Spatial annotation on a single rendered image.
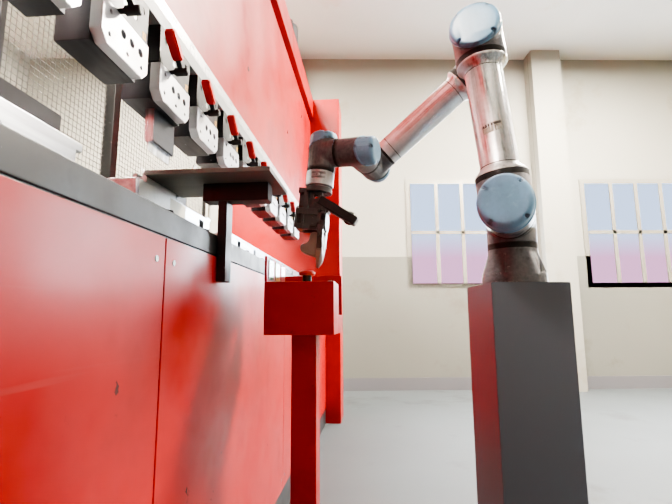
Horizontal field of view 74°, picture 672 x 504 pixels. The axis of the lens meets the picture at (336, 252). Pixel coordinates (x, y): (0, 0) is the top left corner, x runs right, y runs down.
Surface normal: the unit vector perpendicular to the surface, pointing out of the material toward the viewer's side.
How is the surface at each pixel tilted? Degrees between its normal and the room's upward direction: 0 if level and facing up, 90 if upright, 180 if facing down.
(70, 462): 90
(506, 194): 98
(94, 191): 90
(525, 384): 90
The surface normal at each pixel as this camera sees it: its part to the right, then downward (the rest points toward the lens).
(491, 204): -0.39, 0.00
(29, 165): 1.00, -0.02
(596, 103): 0.01, -0.14
